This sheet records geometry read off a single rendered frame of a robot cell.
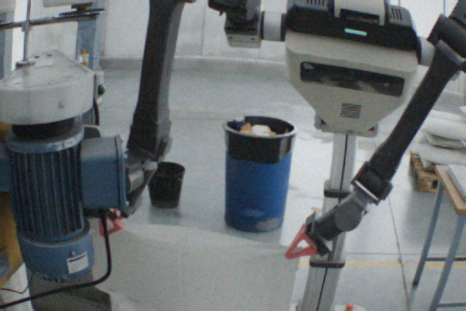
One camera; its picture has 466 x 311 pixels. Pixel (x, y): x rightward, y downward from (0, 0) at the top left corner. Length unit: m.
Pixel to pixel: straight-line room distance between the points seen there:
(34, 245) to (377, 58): 0.96
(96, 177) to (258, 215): 2.68
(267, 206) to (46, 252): 2.69
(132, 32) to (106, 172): 8.92
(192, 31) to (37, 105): 8.64
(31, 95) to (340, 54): 0.86
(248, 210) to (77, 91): 2.74
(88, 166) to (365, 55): 0.82
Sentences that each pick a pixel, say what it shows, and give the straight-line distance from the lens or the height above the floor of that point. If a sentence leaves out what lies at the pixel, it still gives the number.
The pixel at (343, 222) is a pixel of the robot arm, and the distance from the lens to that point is 0.96.
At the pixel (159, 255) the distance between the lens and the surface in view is 1.10.
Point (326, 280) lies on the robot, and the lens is 1.76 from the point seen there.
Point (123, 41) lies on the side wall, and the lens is 9.72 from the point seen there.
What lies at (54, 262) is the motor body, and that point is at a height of 1.14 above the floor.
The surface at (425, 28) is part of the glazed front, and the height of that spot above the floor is 1.40.
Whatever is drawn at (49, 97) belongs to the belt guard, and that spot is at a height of 1.40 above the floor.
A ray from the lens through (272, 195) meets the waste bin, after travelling 3.35.
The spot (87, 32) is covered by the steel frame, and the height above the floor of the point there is 0.81.
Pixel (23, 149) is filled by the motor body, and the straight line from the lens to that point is 0.72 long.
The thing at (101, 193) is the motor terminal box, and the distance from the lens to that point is 0.76.
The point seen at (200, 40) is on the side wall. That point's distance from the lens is 9.25.
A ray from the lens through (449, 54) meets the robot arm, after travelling 0.88.
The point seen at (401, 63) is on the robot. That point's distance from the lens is 1.34.
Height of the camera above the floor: 1.54
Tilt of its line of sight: 18 degrees down
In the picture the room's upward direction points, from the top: 3 degrees clockwise
